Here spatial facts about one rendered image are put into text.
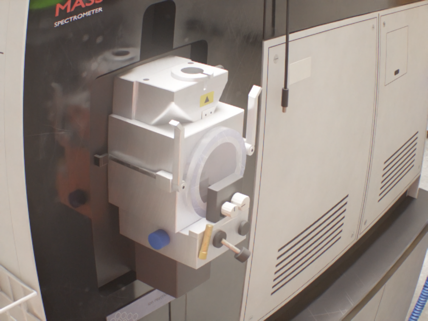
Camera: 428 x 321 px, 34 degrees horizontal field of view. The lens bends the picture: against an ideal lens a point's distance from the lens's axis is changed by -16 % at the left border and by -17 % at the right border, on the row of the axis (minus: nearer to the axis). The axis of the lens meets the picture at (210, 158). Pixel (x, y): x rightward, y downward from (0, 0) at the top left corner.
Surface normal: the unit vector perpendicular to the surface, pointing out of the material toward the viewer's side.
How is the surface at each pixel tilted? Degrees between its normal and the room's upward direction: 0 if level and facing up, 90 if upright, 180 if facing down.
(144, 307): 90
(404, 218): 0
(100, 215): 90
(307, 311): 0
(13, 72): 90
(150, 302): 90
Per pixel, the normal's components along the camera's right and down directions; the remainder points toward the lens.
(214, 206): -0.60, 0.31
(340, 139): 0.80, 0.29
